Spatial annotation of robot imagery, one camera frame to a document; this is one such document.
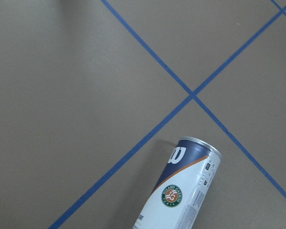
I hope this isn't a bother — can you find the white blue tennis ball can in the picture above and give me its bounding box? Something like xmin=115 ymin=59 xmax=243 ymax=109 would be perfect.
xmin=133 ymin=136 xmax=222 ymax=229

